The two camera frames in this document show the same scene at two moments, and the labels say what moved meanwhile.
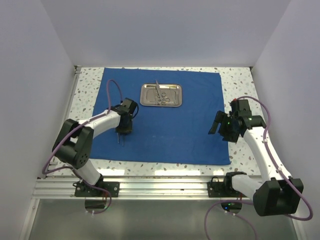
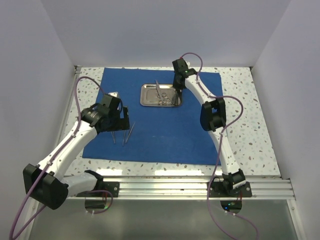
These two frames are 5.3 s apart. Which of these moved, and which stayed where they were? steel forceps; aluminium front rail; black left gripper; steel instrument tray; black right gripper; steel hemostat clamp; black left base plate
Moved: black right gripper; black left gripper; steel forceps
Stayed: steel instrument tray; black left base plate; aluminium front rail; steel hemostat clamp
